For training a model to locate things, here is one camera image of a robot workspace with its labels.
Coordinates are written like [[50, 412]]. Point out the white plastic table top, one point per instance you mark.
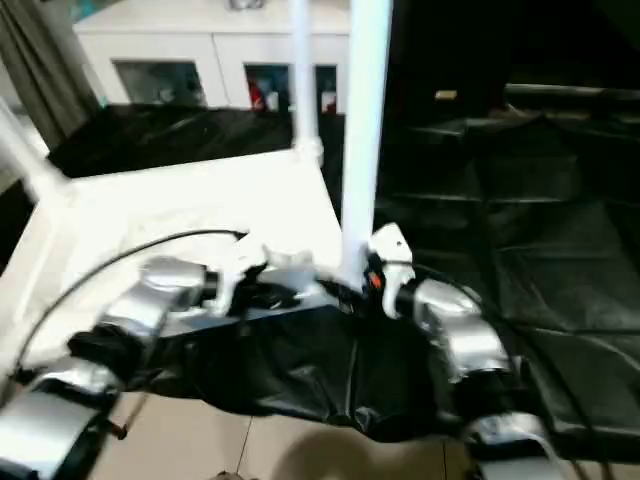
[[150, 210]]

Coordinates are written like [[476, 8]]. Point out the white plastic table leg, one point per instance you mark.
[[305, 75], [367, 150], [25, 150]]

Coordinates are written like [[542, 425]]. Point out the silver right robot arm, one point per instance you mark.
[[465, 320]]

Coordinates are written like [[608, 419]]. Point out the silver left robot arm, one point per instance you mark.
[[135, 305]]

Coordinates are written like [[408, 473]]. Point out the black work surface mat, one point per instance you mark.
[[500, 200]]

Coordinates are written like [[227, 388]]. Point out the red item in cabinet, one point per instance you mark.
[[257, 92]]

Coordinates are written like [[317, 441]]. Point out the white glass door cabinet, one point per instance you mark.
[[200, 40]]

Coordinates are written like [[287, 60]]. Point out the grey metal bar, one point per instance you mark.
[[575, 91]]

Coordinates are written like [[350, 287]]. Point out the grey figurine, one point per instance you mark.
[[245, 4]]

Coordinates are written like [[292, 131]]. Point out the grey curtain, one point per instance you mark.
[[40, 70]]

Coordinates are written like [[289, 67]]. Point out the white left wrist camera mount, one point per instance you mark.
[[240, 265]]

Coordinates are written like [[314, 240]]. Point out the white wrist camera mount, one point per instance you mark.
[[395, 250], [240, 265]]

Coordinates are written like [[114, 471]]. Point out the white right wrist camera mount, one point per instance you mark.
[[395, 250]]

